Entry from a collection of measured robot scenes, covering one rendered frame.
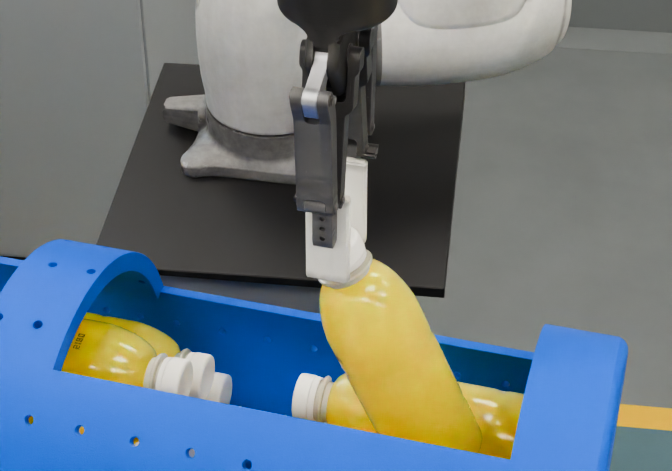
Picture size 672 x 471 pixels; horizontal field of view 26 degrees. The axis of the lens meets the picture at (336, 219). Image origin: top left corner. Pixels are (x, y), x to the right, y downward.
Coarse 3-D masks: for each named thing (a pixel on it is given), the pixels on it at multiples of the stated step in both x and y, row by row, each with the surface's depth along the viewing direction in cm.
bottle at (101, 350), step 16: (80, 336) 113; (96, 336) 113; (112, 336) 114; (128, 336) 114; (80, 352) 113; (96, 352) 113; (112, 352) 113; (128, 352) 113; (144, 352) 114; (64, 368) 113; (80, 368) 112; (96, 368) 112; (112, 368) 112; (128, 368) 112; (144, 368) 113; (128, 384) 113; (144, 384) 113
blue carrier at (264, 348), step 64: (0, 256) 132; (64, 256) 115; (128, 256) 119; (0, 320) 110; (64, 320) 109; (192, 320) 129; (256, 320) 127; (320, 320) 125; (0, 384) 107; (64, 384) 106; (256, 384) 131; (512, 384) 124; (576, 384) 103; (0, 448) 107; (64, 448) 106; (128, 448) 105; (192, 448) 104; (256, 448) 103; (320, 448) 102; (384, 448) 101; (448, 448) 101; (576, 448) 100
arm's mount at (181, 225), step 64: (192, 64) 178; (384, 128) 167; (448, 128) 167; (128, 192) 159; (192, 192) 159; (256, 192) 159; (384, 192) 158; (448, 192) 158; (192, 256) 151; (256, 256) 151; (384, 256) 150; (448, 256) 153
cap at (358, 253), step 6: (354, 234) 101; (354, 240) 101; (360, 240) 101; (354, 246) 100; (360, 246) 101; (354, 252) 101; (360, 252) 101; (366, 252) 102; (354, 258) 101; (360, 258) 101; (354, 264) 101; (360, 264) 101
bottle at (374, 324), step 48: (336, 288) 102; (384, 288) 102; (336, 336) 103; (384, 336) 102; (432, 336) 105; (384, 384) 103; (432, 384) 105; (384, 432) 107; (432, 432) 106; (480, 432) 110
